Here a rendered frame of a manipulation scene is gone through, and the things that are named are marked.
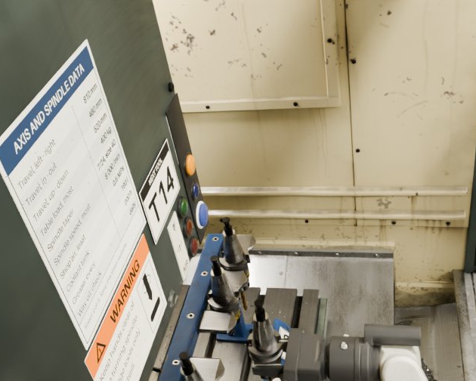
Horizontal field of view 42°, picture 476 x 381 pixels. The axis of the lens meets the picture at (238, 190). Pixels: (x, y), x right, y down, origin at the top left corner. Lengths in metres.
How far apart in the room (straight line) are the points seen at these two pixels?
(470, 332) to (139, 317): 1.19
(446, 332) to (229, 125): 0.85
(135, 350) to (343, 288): 1.20
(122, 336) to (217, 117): 1.04
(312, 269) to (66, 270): 1.35
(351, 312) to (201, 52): 0.81
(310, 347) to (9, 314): 0.77
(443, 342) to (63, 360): 1.45
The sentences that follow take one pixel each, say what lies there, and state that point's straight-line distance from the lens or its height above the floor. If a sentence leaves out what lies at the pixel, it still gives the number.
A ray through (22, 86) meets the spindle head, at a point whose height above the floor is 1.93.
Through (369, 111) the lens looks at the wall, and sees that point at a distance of 1.51.
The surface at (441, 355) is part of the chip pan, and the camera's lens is 1.82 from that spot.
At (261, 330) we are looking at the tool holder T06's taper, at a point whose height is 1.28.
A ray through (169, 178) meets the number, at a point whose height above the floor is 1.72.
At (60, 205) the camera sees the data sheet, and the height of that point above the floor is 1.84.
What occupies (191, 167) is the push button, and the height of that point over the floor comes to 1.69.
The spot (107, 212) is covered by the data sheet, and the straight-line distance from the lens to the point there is 0.55.
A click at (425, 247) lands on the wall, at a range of 1.78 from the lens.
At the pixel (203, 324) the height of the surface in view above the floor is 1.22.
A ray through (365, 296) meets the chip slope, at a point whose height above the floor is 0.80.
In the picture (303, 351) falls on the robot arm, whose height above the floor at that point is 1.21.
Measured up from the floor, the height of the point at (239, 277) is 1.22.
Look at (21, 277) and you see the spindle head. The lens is 0.45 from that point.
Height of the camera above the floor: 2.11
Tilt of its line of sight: 37 degrees down
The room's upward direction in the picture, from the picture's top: 11 degrees counter-clockwise
